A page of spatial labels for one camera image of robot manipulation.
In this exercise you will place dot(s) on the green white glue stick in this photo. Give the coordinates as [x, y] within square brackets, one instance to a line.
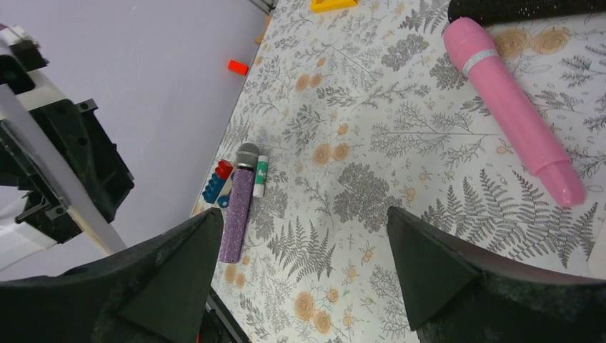
[260, 176]

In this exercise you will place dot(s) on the black microphone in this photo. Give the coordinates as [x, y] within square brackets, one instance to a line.
[487, 13]

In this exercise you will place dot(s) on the red plastic cylinder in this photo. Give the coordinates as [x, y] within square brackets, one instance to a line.
[238, 67]

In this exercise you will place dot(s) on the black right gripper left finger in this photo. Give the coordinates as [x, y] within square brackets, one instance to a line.
[154, 291]

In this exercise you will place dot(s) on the pink microphone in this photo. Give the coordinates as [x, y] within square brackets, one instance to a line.
[472, 50]

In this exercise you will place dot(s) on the floral patterned table mat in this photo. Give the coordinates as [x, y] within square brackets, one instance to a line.
[361, 109]

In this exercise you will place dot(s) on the purple glitter microphone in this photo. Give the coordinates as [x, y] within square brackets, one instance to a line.
[235, 222]

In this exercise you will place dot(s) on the blue red toy car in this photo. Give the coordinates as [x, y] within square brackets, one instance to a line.
[218, 188]

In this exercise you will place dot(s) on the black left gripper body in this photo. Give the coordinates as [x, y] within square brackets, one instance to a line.
[73, 129]

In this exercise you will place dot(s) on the yellow triangle shape toy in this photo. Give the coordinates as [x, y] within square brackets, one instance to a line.
[320, 6]

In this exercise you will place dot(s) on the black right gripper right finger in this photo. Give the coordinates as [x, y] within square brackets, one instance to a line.
[454, 291]

